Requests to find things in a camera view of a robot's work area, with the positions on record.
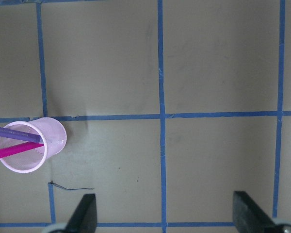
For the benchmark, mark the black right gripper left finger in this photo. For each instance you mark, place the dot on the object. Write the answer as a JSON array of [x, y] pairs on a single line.
[[84, 218]]

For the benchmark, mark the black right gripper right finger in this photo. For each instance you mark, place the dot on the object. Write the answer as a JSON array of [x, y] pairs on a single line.
[[248, 217]]

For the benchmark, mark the purple highlighter pen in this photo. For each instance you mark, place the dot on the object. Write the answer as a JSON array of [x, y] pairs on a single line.
[[23, 136]]

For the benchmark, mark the pink mesh cup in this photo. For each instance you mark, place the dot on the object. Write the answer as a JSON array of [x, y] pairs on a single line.
[[54, 138]]

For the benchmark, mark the pink highlighter pen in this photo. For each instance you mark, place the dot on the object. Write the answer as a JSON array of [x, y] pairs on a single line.
[[19, 148]]

